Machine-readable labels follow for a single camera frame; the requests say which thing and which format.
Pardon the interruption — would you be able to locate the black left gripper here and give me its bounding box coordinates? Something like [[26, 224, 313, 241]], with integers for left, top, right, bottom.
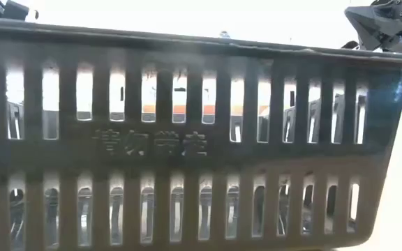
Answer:
[[0, 0, 40, 20]]

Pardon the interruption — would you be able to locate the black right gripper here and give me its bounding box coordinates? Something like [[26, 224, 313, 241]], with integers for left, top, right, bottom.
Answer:
[[340, 0, 402, 55]]

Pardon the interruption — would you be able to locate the black slotted plastic basket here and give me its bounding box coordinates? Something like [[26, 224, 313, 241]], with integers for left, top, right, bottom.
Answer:
[[0, 17, 402, 251]]

